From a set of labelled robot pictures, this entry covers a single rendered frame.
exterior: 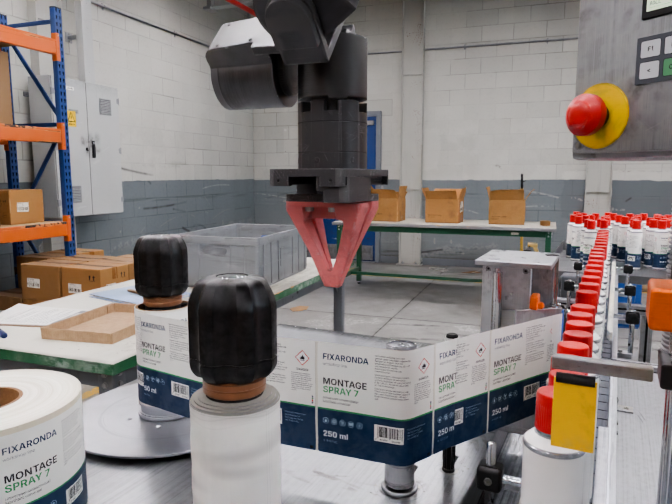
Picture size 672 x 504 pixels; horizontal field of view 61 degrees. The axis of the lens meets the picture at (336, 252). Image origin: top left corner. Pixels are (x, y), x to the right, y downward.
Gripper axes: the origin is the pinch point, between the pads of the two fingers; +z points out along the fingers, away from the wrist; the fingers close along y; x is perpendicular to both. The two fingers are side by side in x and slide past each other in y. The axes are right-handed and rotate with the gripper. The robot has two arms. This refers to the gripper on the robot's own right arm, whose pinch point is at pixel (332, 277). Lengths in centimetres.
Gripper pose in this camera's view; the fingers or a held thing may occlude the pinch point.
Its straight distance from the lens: 49.1
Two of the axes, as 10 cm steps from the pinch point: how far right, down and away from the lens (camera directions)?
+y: -4.3, 1.2, -9.0
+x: 9.0, 0.6, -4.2
